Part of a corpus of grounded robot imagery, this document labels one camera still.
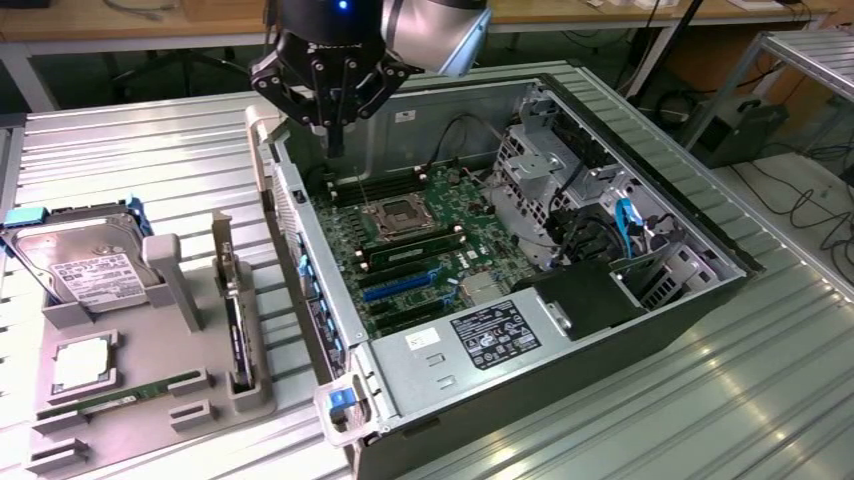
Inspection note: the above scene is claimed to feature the silver chipset heatsink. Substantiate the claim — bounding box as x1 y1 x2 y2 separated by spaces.
460 273 508 307

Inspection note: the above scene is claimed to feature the green motherboard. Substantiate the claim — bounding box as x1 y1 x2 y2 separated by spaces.
310 164 544 342

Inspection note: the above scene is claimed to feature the graphics card with metal bracket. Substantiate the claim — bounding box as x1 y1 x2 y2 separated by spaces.
211 209 261 394

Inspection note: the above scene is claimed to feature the green RAM stick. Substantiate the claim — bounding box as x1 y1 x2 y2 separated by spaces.
37 372 202 420

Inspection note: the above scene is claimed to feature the black tripod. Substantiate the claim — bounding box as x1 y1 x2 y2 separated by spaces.
110 47 254 102

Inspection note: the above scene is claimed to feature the dark RAM stick with label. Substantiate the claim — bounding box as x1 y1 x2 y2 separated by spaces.
364 234 468 267

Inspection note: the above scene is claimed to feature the wooden desk with white frame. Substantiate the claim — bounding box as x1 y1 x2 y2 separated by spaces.
0 0 841 114

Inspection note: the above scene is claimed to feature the black wire bundle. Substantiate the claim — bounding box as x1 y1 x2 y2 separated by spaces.
548 203 624 267

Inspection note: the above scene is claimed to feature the silver power supply unit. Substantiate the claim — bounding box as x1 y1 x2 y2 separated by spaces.
368 285 582 419

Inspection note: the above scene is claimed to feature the silver metal disk bay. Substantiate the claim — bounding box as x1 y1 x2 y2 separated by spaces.
493 124 584 237

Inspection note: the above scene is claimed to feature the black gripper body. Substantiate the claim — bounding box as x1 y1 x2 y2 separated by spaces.
276 0 390 95

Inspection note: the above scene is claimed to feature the silver CPU chip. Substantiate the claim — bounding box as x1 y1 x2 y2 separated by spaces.
51 342 114 390

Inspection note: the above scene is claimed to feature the CPU socket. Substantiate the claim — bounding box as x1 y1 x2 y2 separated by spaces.
360 197 437 245

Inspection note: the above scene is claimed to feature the silver hard disk drive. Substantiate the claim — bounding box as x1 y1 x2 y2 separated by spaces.
13 212 154 315

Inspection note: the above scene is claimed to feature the blue SATA wire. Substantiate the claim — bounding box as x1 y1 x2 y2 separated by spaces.
617 196 648 261

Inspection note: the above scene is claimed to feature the black plastic shroud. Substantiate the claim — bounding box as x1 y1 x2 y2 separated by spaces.
512 262 650 342

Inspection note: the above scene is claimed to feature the grey and black equipment box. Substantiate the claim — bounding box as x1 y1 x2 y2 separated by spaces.
687 92 795 170

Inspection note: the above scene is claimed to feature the aluminium slat frame table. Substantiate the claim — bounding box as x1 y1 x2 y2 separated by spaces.
680 30 854 151

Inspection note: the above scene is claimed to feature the blue expansion slot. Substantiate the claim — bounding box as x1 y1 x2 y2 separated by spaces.
360 272 437 305

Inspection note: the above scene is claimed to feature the black looped wire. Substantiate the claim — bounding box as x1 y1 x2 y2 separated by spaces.
425 113 506 169

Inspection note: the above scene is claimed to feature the grey plastic parts rack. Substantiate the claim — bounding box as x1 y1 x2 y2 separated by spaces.
25 233 281 476

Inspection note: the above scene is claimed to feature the blue plastic disk caddy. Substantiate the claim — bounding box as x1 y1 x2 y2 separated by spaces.
0 196 157 261

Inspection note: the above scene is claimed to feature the open black PC case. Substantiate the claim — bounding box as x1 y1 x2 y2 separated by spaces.
244 72 768 480

